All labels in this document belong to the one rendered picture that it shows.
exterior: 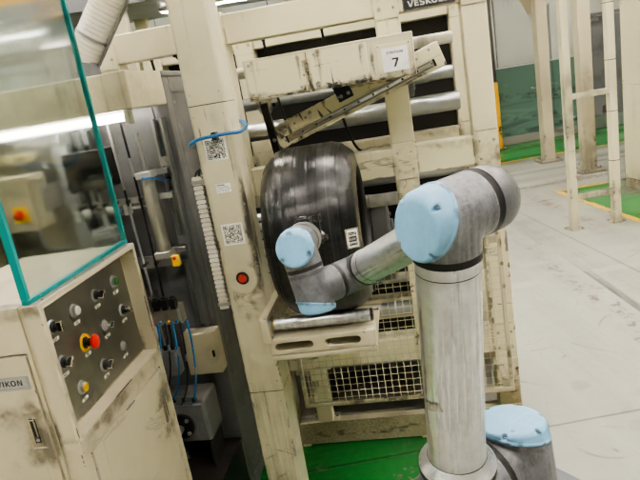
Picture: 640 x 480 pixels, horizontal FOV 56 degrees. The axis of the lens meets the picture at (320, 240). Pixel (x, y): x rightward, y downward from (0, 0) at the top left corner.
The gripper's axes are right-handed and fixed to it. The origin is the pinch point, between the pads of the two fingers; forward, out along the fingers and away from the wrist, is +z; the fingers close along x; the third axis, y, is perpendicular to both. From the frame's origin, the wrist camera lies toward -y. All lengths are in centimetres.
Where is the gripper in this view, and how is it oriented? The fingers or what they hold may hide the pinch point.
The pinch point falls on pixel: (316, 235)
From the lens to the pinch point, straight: 176.6
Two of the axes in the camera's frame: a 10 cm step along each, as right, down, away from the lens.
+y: -1.5, -9.8, -1.3
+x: -9.8, 1.3, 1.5
